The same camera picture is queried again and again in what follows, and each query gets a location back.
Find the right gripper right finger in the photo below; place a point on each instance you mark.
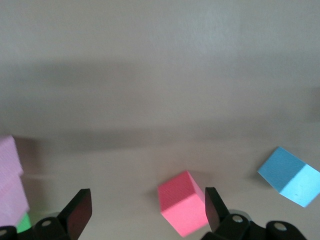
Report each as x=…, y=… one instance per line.
x=225, y=225

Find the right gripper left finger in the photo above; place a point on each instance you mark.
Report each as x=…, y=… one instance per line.
x=62, y=222

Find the green foam cube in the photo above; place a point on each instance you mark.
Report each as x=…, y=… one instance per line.
x=24, y=223

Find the red foam cube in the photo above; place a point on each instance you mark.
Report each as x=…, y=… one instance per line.
x=180, y=202

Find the pink foam cube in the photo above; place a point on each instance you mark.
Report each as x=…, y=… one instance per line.
x=12, y=197
x=8, y=155

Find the light blue foam cube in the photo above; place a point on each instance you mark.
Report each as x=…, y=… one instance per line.
x=287, y=175

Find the brown table mat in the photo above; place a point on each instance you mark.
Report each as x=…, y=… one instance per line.
x=160, y=87

